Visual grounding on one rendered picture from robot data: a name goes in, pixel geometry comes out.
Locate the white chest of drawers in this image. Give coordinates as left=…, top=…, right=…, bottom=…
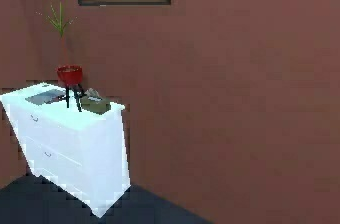
left=0, top=82, right=132, bottom=219

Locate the grey flat laptop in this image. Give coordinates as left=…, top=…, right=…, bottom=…
left=24, top=88, right=68, bottom=107

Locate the olive green tissue box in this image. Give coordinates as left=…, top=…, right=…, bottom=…
left=80, top=87, right=112, bottom=116

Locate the dark framed wall picture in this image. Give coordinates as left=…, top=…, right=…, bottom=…
left=77, top=0, right=172, bottom=7

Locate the house plant in red pot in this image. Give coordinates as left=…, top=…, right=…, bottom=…
left=36, top=1, right=87, bottom=113

